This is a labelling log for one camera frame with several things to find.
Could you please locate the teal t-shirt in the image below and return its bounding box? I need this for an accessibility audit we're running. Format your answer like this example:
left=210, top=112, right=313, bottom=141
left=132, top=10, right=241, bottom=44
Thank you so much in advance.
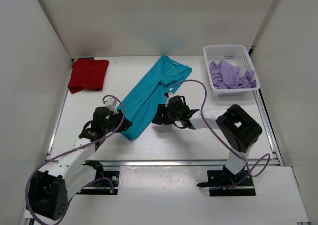
left=117, top=56, right=192, bottom=141

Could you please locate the red t-shirt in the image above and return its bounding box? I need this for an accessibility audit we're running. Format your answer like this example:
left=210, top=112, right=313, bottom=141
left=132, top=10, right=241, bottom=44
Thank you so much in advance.
left=68, top=58, right=109, bottom=94

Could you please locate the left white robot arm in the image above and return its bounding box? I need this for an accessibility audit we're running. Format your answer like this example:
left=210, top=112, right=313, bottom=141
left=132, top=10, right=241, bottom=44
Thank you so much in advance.
left=25, top=106, right=132, bottom=221

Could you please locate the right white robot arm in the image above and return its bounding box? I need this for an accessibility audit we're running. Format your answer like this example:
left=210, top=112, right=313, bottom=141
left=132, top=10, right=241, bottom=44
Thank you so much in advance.
left=152, top=96, right=262, bottom=176

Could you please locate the lavender t-shirt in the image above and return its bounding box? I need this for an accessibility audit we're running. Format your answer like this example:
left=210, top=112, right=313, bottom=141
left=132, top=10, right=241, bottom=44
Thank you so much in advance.
left=209, top=60, right=256, bottom=89

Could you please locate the white plastic basket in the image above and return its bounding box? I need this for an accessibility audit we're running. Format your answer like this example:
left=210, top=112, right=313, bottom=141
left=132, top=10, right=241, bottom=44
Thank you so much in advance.
left=203, top=44, right=260, bottom=96

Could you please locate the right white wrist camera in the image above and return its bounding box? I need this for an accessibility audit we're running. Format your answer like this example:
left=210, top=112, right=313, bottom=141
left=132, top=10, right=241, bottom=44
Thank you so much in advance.
left=164, top=90, right=174, bottom=105

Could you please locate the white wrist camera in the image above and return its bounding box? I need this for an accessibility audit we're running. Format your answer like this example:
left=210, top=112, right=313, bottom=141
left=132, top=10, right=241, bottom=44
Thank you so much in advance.
left=102, top=97, right=118, bottom=114
left=164, top=90, right=174, bottom=105

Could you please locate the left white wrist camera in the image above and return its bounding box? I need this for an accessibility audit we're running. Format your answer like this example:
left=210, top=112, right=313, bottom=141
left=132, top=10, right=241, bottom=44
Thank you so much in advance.
left=102, top=97, right=118, bottom=114

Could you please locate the aluminium front rail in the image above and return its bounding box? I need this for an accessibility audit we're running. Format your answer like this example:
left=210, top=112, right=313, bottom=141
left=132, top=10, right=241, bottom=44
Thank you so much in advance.
left=100, top=160, right=226, bottom=167

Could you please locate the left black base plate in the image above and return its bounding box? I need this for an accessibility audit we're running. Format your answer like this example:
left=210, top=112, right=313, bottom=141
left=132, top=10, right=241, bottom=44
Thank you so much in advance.
left=78, top=167, right=120, bottom=196

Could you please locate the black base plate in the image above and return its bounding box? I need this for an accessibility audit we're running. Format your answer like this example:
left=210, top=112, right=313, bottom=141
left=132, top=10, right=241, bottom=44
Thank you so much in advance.
left=207, top=170, right=256, bottom=197
left=78, top=167, right=120, bottom=196

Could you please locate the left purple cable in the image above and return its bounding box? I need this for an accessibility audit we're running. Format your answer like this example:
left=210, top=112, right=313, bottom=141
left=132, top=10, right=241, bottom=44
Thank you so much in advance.
left=26, top=95, right=125, bottom=224

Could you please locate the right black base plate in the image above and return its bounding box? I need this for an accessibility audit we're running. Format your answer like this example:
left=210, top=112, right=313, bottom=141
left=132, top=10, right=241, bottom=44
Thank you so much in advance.
left=207, top=170, right=256, bottom=197

